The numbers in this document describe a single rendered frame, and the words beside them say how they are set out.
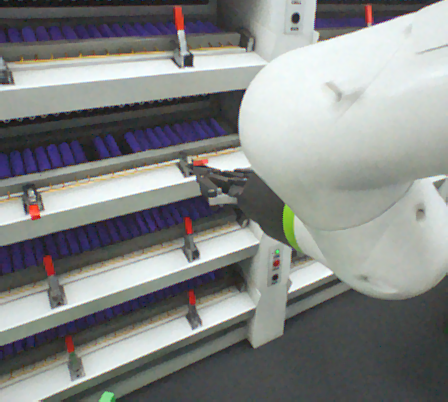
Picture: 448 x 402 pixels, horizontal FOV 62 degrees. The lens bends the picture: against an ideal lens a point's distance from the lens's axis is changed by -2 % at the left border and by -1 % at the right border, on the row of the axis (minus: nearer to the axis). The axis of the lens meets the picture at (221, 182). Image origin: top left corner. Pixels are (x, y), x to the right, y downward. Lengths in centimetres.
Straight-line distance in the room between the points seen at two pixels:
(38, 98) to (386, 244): 47
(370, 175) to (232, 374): 86
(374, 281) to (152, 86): 44
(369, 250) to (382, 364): 85
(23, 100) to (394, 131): 48
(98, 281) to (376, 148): 64
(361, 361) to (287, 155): 93
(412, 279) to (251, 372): 77
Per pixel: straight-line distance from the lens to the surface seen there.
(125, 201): 66
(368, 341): 117
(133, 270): 78
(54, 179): 67
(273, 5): 70
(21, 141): 76
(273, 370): 106
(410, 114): 21
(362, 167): 23
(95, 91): 59
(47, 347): 90
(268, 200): 41
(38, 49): 64
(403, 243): 30
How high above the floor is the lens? 84
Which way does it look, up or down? 26 degrees down
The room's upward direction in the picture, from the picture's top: straight up
